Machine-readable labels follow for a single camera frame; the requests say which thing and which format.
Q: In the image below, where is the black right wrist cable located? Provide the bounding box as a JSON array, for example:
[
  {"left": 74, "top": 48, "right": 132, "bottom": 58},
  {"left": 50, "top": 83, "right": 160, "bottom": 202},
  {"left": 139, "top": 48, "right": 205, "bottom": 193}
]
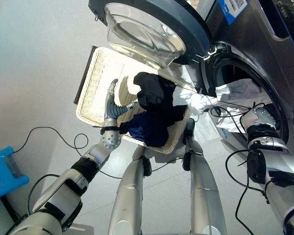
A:
[{"left": 210, "top": 101, "right": 266, "bottom": 134}]

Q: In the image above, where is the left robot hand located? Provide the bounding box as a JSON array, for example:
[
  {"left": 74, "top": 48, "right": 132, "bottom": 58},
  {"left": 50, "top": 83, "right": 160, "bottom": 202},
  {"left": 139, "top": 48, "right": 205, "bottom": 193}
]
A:
[{"left": 103, "top": 78, "right": 140, "bottom": 127}]

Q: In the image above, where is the silver right robot leg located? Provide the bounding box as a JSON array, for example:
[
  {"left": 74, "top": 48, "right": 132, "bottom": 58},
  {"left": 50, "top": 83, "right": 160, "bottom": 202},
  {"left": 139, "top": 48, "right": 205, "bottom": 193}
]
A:
[{"left": 182, "top": 118, "right": 228, "bottom": 235}]

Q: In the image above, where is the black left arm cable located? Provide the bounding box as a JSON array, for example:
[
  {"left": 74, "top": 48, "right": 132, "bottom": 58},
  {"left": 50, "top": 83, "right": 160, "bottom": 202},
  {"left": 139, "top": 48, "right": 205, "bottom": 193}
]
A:
[{"left": 4, "top": 173, "right": 60, "bottom": 235}]

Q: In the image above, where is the black right forearm cable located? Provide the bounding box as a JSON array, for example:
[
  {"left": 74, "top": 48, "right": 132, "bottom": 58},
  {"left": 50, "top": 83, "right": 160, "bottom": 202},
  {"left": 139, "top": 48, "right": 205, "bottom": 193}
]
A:
[{"left": 225, "top": 149, "right": 270, "bottom": 235}]

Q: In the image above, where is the blue label sticker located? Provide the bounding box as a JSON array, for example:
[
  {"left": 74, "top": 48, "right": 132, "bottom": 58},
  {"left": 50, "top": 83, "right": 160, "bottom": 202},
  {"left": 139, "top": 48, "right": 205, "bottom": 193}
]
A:
[{"left": 218, "top": 0, "right": 248, "bottom": 25}]

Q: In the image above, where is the long black floor cable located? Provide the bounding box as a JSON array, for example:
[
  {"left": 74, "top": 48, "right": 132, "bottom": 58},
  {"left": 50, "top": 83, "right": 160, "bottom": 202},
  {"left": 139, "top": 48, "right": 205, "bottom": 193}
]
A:
[{"left": 13, "top": 126, "right": 123, "bottom": 180}]

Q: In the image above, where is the white garment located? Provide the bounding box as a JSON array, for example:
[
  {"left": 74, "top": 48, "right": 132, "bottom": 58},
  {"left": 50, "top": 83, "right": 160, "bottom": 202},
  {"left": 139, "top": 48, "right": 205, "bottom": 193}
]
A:
[{"left": 173, "top": 78, "right": 273, "bottom": 133}]

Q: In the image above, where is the dark grey washing machine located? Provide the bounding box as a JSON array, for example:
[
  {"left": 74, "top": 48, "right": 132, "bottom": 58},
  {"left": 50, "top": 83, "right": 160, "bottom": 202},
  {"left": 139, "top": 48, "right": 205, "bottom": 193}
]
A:
[{"left": 197, "top": 0, "right": 294, "bottom": 147}]

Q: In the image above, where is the shiny blue garment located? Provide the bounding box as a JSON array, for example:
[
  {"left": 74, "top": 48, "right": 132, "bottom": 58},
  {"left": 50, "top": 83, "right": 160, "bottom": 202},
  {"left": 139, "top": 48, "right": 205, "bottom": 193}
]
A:
[{"left": 127, "top": 112, "right": 152, "bottom": 141}]

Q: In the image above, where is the silver left robot leg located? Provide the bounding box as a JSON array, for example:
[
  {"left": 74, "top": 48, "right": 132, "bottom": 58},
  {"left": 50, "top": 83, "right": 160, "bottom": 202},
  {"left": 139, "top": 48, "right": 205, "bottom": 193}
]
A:
[{"left": 108, "top": 144, "right": 153, "bottom": 235}]

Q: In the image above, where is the silver robot leg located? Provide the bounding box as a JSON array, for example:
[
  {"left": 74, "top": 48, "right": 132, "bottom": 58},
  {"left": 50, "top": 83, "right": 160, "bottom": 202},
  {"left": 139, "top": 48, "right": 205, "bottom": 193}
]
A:
[
  {"left": 108, "top": 144, "right": 153, "bottom": 235},
  {"left": 182, "top": 118, "right": 228, "bottom": 235}
]

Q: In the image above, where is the black navy garment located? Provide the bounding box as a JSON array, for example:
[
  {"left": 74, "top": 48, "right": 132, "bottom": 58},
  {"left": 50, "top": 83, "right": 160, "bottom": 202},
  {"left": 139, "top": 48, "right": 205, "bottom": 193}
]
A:
[{"left": 119, "top": 71, "right": 188, "bottom": 148}]

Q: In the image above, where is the white wicker laundry basket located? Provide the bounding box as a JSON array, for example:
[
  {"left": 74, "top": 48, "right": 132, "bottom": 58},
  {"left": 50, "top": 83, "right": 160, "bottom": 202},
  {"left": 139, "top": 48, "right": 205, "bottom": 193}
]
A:
[{"left": 75, "top": 46, "right": 195, "bottom": 155}]

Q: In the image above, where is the blue plastic box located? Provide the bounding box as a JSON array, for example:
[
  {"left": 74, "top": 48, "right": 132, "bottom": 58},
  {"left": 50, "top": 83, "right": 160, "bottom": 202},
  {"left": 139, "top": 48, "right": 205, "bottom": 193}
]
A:
[{"left": 0, "top": 146, "right": 30, "bottom": 202}]

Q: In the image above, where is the round washing machine door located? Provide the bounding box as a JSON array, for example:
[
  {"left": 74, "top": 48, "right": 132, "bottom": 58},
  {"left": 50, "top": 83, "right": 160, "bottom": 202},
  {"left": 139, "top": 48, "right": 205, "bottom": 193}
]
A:
[{"left": 88, "top": 0, "right": 213, "bottom": 70}]

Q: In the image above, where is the dark brown board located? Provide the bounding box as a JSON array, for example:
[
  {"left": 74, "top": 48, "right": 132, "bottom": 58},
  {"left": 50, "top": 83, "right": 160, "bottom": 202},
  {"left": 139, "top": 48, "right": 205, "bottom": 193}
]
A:
[{"left": 73, "top": 45, "right": 98, "bottom": 105}]

